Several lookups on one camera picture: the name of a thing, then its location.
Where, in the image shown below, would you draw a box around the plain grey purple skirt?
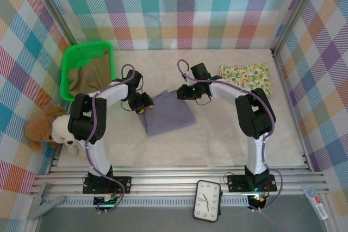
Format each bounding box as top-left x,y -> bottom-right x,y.
140,90 -> 197,136

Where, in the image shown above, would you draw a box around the lemon print skirt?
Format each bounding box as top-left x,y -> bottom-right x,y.
219,63 -> 270,98

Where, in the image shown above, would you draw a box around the white plush dog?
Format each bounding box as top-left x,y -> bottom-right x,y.
51,114 -> 88,159

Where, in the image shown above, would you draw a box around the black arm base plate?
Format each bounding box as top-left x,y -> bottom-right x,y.
227,174 -> 278,192
83,175 -> 132,195

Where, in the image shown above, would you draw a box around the aluminium rail frame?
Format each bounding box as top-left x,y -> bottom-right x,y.
35,158 -> 327,197

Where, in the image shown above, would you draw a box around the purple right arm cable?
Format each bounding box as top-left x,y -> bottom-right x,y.
177,59 -> 285,213

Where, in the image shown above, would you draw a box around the grey slotted cable duct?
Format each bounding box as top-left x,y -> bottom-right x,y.
61,198 -> 250,207

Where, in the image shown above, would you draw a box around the brown teddy bear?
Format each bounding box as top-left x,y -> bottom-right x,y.
24,103 -> 67,152

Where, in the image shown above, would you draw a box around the plain olive skirt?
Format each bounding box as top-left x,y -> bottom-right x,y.
67,48 -> 112,97

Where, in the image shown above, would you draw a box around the white clock with black frame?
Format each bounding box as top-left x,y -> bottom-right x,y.
192,179 -> 222,222

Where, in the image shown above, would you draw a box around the green plastic basket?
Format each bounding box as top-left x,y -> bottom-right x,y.
59,41 -> 114,102

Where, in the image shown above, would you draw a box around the black controller board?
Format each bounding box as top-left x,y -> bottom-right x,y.
94,196 -> 120,208
247,193 -> 269,209

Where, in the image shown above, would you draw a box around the aluminium corner post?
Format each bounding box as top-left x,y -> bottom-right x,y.
270,0 -> 324,54
32,0 -> 78,48

